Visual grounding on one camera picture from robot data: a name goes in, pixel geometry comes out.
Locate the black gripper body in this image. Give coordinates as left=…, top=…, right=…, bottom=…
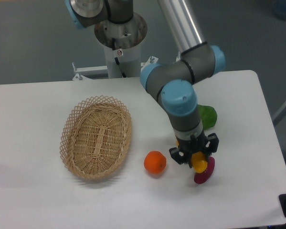
left=176, top=131, right=206, bottom=158

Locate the white metal base frame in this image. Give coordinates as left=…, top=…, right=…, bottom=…
left=72, top=51, right=181, bottom=81

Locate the yellow mango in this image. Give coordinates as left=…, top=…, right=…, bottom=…
left=177, top=141, right=208, bottom=173

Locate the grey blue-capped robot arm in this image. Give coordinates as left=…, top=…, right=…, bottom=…
left=65, top=0, right=225, bottom=173

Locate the green bok choy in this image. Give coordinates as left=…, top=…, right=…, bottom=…
left=198, top=104, right=218, bottom=130

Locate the black pedestal cable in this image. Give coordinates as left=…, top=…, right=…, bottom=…
left=111, top=37, right=127, bottom=78

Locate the purple sweet potato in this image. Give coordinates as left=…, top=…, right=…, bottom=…
left=193, top=156, right=215, bottom=184

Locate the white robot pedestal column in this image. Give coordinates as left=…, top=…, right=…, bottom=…
left=104, top=45, right=141, bottom=79

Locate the orange fruit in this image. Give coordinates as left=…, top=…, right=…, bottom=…
left=144, top=151, right=167, bottom=175

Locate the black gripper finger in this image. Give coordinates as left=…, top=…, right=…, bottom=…
left=169, top=147, right=193, bottom=168
left=202, top=133, right=219, bottom=162

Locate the woven wicker oval basket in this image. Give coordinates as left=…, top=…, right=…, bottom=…
left=60, top=95, right=132, bottom=180

